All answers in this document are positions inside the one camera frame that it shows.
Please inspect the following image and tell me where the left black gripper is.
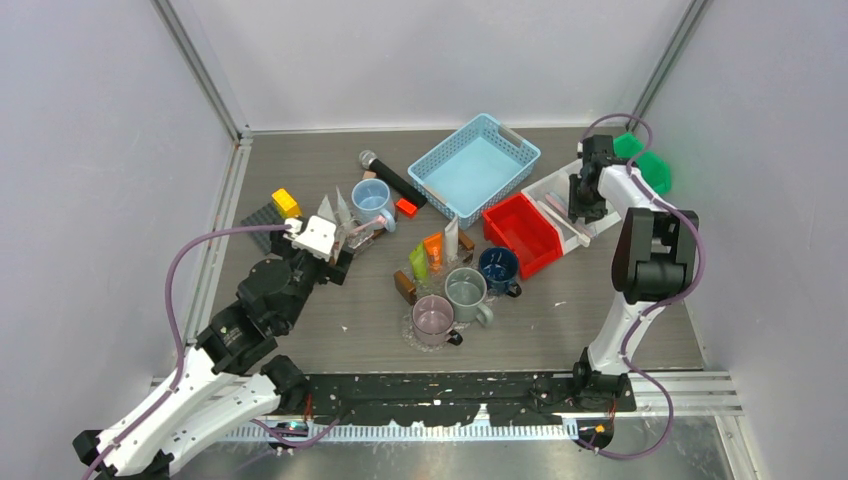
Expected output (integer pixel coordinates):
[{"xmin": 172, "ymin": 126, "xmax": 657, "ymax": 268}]
[{"xmin": 274, "ymin": 218, "xmax": 354, "ymax": 330}]

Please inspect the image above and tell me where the pink toothbrush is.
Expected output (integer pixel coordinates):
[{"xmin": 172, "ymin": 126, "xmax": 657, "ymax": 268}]
[
  {"xmin": 545, "ymin": 193, "xmax": 590, "ymax": 238},
  {"xmin": 349, "ymin": 215, "xmax": 388, "ymax": 236}
]

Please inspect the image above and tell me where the pink cap toothpaste tube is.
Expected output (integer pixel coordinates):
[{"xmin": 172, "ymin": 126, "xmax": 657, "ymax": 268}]
[{"xmin": 317, "ymin": 195, "xmax": 336, "ymax": 223}]

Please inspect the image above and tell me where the teal cap toothpaste tube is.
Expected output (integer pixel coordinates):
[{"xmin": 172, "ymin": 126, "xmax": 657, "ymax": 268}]
[{"xmin": 336, "ymin": 187, "xmax": 354, "ymax": 234}]

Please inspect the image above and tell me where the dark blue mug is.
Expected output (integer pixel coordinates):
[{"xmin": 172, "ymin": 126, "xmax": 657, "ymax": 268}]
[{"xmin": 478, "ymin": 247, "xmax": 522, "ymax": 298}]

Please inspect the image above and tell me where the light blue mug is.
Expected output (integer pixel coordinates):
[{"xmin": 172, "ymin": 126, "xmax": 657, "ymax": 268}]
[{"xmin": 351, "ymin": 178, "xmax": 397, "ymax": 233}]

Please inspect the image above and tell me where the orange cap toothpaste tube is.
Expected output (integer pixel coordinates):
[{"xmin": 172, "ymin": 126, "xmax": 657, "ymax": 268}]
[{"xmin": 443, "ymin": 216, "xmax": 459, "ymax": 262}]

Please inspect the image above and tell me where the green toothpaste tube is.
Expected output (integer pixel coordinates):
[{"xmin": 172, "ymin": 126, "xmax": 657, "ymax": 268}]
[{"xmin": 408, "ymin": 243, "xmax": 429, "ymax": 282}]

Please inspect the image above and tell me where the grey mug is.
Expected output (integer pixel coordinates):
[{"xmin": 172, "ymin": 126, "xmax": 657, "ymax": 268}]
[{"xmin": 444, "ymin": 267, "xmax": 494, "ymax": 327}]

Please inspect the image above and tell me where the mauve mug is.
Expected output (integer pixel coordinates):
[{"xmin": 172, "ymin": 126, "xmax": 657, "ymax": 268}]
[{"xmin": 411, "ymin": 295, "xmax": 455, "ymax": 334}]

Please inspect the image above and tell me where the clear acrylic toothbrush holder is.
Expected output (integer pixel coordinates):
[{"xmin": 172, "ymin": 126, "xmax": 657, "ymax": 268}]
[{"xmin": 333, "ymin": 220, "xmax": 375, "ymax": 259}]

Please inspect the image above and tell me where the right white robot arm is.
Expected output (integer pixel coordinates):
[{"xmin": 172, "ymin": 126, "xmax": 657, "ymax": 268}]
[{"xmin": 568, "ymin": 135, "xmax": 699, "ymax": 411}]

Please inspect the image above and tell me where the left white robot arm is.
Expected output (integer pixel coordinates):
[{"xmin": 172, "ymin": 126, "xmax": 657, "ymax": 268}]
[{"xmin": 72, "ymin": 248, "xmax": 353, "ymax": 479}]

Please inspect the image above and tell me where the brown wooden oval tray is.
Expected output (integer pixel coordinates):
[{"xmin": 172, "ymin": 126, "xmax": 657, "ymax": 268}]
[{"xmin": 329, "ymin": 229, "xmax": 386, "ymax": 265}]

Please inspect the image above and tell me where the white plastic bin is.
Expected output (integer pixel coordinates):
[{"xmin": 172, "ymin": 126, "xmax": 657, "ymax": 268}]
[{"xmin": 520, "ymin": 160, "xmax": 621, "ymax": 254}]

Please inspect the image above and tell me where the green plastic bin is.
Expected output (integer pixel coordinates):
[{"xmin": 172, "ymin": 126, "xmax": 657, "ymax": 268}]
[{"xmin": 613, "ymin": 133, "xmax": 672, "ymax": 195}]

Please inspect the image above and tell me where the red plastic bin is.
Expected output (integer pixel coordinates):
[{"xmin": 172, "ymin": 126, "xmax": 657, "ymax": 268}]
[{"xmin": 482, "ymin": 193, "xmax": 565, "ymax": 280}]

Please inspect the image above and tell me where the grey building baseplate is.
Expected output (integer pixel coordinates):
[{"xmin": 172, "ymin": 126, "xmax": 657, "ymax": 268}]
[{"xmin": 240, "ymin": 202, "xmax": 285, "ymax": 255}]

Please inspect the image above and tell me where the yellow building brick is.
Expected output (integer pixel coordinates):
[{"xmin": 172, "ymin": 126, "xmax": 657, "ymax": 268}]
[{"xmin": 271, "ymin": 188, "xmax": 302, "ymax": 219}]

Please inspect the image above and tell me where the light blue plastic basket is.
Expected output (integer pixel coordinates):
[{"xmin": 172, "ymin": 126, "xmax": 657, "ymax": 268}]
[{"xmin": 407, "ymin": 113, "xmax": 541, "ymax": 230}]

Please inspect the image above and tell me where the red orange block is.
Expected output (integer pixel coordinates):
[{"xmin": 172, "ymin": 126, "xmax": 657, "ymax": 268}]
[{"xmin": 395, "ymin": 198, "xmax": 419, "ymax": 219}]

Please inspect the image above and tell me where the black microphone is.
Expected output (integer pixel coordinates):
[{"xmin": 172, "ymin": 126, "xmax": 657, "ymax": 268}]
[{"xmin": 359, "ymin": 150, "xmax": 427, "ymax": 208}]

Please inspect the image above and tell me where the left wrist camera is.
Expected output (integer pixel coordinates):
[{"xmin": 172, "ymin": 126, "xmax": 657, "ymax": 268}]
[{"xmin": 283, "ymin": 215, "xmax": 337, "ymax": 262}]

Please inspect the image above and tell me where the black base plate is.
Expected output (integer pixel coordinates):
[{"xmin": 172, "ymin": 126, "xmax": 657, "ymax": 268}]
[{"xmin": 271, "ymin": 371, "xmax": 636, "ymax": 427}]

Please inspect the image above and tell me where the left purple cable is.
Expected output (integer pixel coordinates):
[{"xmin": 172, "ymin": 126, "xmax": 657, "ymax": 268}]
[{"xmin": 82, "ymin": 223, "xmax": 342, "ymax": 480}]

